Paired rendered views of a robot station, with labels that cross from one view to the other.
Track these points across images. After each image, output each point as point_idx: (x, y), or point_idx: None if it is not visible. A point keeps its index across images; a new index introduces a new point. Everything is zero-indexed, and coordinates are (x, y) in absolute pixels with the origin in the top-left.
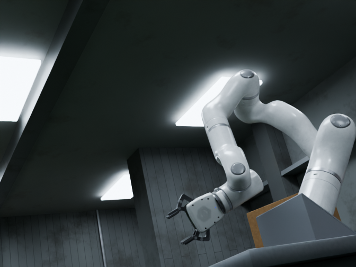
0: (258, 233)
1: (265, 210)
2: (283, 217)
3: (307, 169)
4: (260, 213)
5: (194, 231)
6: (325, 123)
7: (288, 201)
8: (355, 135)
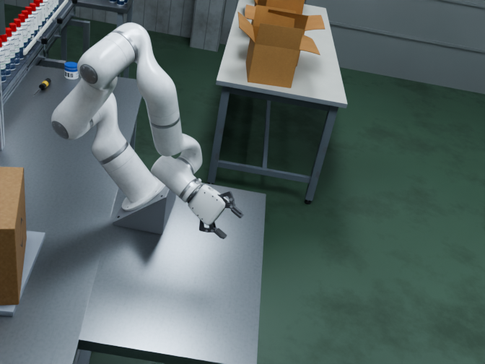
0: (17, 249)
1: (18, 211)
2: None
3: (123, 143)
4: (17, 219)
5: (212, 224)
6: (113, 94)
7: None
8: None
